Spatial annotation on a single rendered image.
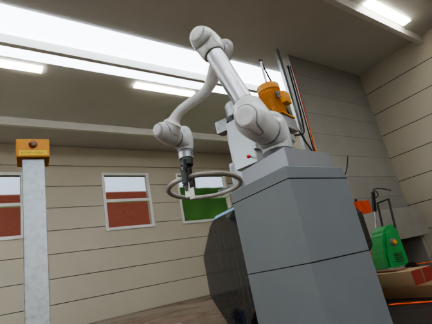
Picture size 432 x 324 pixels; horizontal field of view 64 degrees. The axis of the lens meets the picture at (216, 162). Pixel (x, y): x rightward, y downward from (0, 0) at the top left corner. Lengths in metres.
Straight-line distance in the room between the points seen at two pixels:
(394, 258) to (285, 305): 2.74
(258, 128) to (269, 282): 0.67
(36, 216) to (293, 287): 1.04
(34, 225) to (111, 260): 7.03
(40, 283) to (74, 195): 7.17
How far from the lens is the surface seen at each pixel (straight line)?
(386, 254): 4.15
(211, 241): 2.67
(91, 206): 8.59
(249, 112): 1.53
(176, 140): 1.95
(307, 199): 1.48
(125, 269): 8.55
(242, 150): 2.72
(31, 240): 1.47
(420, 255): 6.55
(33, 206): 1.50
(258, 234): 1.60
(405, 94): 7.94
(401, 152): 7.83
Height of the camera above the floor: 0.42
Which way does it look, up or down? 18 degrees up
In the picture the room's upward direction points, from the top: 12 degrees counter-clockwise
